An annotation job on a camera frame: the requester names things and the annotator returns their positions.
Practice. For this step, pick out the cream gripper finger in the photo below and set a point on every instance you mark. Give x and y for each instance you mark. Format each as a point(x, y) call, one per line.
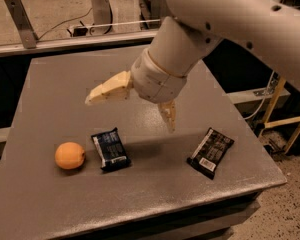
point(116, 88)
point(168, 113)

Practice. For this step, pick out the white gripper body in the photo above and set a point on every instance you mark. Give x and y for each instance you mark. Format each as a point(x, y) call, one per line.
point(155, 79)

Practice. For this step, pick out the blue rxbar blueberry wrapper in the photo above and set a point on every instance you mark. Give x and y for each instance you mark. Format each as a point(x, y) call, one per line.
point(111, 150)

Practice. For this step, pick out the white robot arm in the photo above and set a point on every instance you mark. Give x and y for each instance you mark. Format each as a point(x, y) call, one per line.
point(268, 30)

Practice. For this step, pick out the black snack bar wrapper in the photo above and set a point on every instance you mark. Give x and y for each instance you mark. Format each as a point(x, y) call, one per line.
point(210, 152)

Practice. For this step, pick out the orange fruit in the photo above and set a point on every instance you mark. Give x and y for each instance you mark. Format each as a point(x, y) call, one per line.
point(69, 155)

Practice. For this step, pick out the white pedestal post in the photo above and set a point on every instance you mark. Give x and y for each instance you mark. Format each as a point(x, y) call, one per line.
point(102, 17)

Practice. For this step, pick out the horizontal metal rail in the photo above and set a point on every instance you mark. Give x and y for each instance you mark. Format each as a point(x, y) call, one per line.
point(79, 43)

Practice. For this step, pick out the left metal rail bracket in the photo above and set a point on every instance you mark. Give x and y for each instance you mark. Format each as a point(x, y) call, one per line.
point(22, 22)

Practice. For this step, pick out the yellow wooden frame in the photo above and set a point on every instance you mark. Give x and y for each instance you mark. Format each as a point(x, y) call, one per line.
point(286, 119)

